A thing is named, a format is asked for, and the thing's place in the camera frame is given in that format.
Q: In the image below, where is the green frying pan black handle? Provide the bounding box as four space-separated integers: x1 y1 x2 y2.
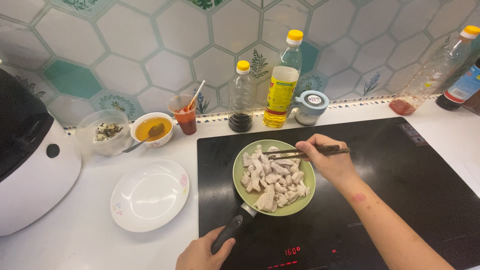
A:
211 139 316 256

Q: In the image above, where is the metal spoon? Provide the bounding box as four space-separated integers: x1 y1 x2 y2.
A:
122 123 165 154

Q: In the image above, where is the person's left hand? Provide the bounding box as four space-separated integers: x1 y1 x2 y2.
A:
175 226 236 270

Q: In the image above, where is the pile of pale meat slices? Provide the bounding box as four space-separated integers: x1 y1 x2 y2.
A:
241 145 311 213

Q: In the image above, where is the white floral plate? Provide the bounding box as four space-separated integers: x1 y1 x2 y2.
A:
110 160 190 233

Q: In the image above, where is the clear bottle of dark sauce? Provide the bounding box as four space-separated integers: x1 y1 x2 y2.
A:
228 60 254 133

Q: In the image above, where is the plastic cup of red sauce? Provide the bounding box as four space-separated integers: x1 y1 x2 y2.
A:
167 94 198 136

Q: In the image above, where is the clear plastic container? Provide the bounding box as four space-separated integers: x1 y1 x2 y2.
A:
75 109 133 157

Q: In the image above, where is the clear bottle of red sauce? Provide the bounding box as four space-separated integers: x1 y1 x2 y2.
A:
389 25 480 116

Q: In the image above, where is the heap of speckled quail eggs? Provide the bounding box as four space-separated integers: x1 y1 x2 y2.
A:
93 123 124 143

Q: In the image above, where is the small plastic spoon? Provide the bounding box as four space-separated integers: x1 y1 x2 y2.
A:
180 80 206 113

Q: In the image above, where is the white bowl of orange sauce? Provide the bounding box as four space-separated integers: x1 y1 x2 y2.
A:
130 112 174 148

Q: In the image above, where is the black induction cooktop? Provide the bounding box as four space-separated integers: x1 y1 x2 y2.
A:
197 117 480 270

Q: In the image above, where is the dark bottle blue label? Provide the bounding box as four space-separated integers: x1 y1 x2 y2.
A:
436 58 480 112

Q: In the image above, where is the dark wooden chopstick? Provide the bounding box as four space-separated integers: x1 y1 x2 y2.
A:
262 145 349 155
268 149 350 160

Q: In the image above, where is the blue-lidded seasoning jar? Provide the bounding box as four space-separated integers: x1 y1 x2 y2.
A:
289 90 330 127

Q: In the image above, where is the person's right hand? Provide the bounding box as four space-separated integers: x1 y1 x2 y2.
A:
295 134 361 196

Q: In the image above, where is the cooking oil bottle yellow label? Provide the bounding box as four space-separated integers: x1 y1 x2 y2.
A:
262 29 304 129

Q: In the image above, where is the white rice cooker black lid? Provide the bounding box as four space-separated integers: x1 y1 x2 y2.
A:
0 67 82 238

